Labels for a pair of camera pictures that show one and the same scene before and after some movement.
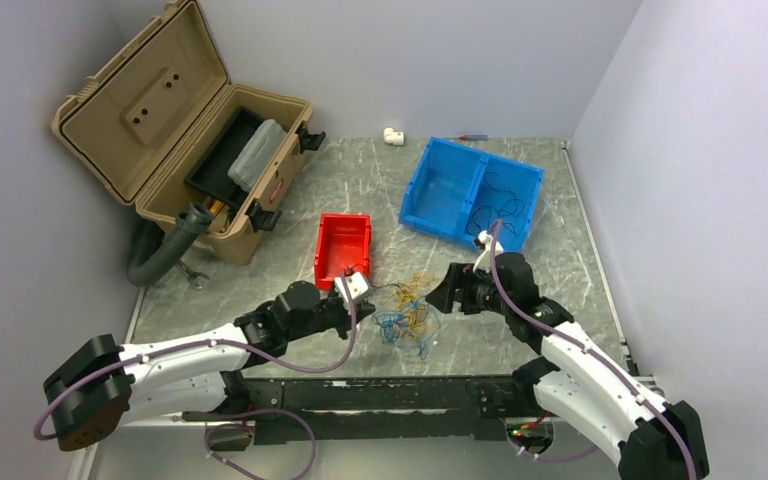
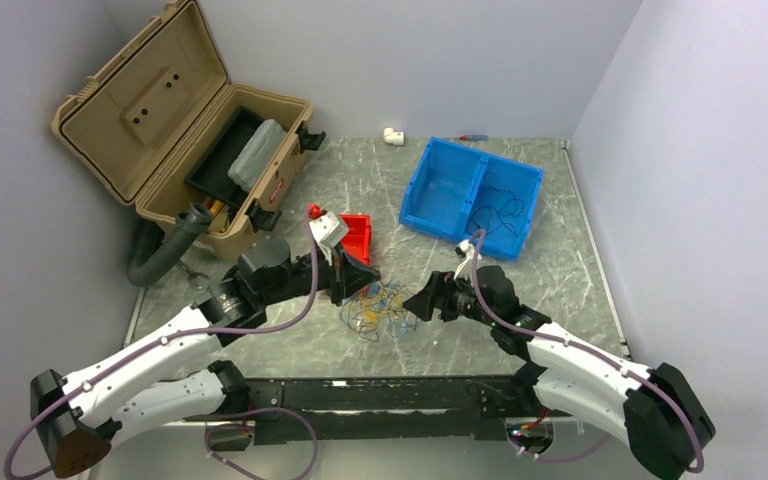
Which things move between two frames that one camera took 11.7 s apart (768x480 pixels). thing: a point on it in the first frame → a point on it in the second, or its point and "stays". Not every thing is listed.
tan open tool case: (159, 122) stays
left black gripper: (347, 318) → (347, 276)
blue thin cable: (411, 327) → (399, 324)
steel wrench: (192, 276) stays
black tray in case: (211, 174) stays
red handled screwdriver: (479, 137) stays
